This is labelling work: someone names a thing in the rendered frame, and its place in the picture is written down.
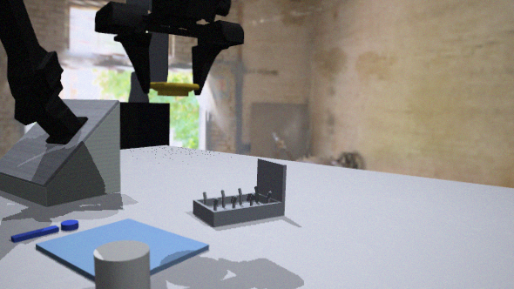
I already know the light blue flat mat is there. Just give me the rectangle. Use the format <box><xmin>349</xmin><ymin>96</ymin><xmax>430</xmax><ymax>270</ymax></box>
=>
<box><xmin>36</xmin><ymin>218</ymin><xmax>209</xmax><ymax>282</ymax></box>

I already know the yellow plate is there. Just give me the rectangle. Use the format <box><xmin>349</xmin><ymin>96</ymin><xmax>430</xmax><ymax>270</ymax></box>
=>
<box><xmin>150</xmin><ymin>83</ymin><xmax>199</xmax><ymax>97</ymax></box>

